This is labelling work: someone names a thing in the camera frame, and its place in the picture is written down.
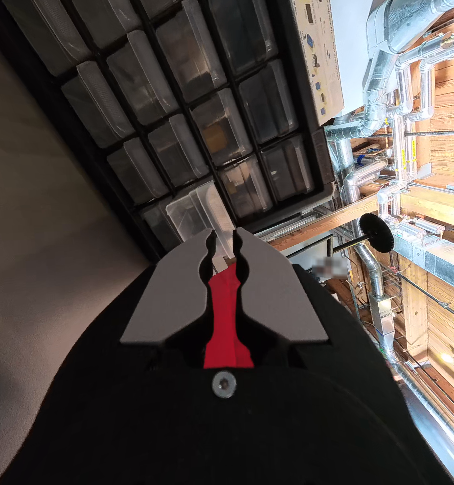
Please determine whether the silver pipe bundle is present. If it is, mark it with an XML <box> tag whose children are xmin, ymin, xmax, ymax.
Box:
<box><xmin>324</xmin><ymin>0</ymin><xmax>454</xmax><ymax>220</ymax></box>

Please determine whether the black round ribbed disc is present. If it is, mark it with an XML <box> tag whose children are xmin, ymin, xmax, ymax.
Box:
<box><xmin>359</xmin><ymin>213</ymin><xmax>396</xmax><ymax>254</ymax></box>

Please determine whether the metal air duct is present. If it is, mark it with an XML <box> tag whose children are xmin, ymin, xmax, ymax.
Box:
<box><xmin>394</xmin><ymin>219</ymin><xmax>454</xmax><ymax>298</ymax></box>

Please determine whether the red plastic bin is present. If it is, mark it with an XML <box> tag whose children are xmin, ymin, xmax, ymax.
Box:
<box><xmin>203</xmin><ymin>264</ymin><xmax>255</xmax><ymax>369</ymax></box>

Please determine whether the printed instruction sheet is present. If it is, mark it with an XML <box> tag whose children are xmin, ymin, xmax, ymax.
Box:
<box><xmin>292</xmin><ymin>0</ymin><xmax>346</xmax><ymax>127</ymax></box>

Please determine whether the wooden ceiling beam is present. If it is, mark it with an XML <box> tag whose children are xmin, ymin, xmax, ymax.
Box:
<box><xmin>271</xmin><ymin>192</ymin><xmax>381</xmax><ymax>252</ymax></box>

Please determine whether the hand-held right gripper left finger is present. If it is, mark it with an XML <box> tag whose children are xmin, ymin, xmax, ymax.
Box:
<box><xmin>120</xmin><ymin>230</ymin><xmax>216</xmax><ymax>345</ymax></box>

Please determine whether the black drawer cabinet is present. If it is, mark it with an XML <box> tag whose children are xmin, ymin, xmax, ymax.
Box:
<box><xmin>0</xmin><ymin>0</ymin><xmax>336</xmax><ymax>262</ymax></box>

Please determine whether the clear plastic drawer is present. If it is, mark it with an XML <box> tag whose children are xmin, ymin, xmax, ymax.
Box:
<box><xmin>165</xmin><ymin>182</ymin><xmax>237</xmax><ymax>267</ymax></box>

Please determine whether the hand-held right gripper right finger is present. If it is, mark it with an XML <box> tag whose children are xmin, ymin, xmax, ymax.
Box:
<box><xmin>233</xmin><ymin>228</ymin><xmax>330</xmax><ymax>345</ymax></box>

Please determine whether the round metal duct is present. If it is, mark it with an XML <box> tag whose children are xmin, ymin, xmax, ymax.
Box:
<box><xmin>355</xmin><ymin>243</ymin><xmax>454</xmax><ymax>463</ymax></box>

